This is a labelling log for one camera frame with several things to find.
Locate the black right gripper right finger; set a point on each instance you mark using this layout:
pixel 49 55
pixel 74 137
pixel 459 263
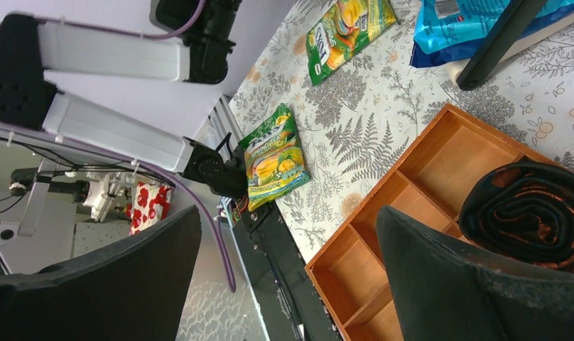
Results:
pixel 446 289

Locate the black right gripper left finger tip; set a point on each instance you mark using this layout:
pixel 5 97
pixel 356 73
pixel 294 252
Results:
pixel 133 289

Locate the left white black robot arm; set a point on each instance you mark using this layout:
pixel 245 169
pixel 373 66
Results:
pixel 178 108

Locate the green fox's candy bag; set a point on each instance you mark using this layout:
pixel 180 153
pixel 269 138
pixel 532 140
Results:
pixel 345 29
pixel 274 159

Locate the cream three-tier shelf rack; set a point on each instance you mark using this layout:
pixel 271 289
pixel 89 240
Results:
pixel 502 42

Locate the blue candy bag on shelf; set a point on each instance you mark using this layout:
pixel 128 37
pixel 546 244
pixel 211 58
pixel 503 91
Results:
pixel 449 31

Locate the red white patterned cloth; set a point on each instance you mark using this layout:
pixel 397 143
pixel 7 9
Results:
pixel 150 204

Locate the black orange rolled sock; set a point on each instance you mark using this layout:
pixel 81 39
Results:
pixel 524 211

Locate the orange wooden divider tray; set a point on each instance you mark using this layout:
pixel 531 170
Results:
pixel 429 183

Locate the floral patterned tablecloth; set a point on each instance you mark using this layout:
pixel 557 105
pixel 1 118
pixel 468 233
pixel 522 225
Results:
pixel 356 124

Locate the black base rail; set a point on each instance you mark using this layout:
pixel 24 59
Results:
pixel 290 307

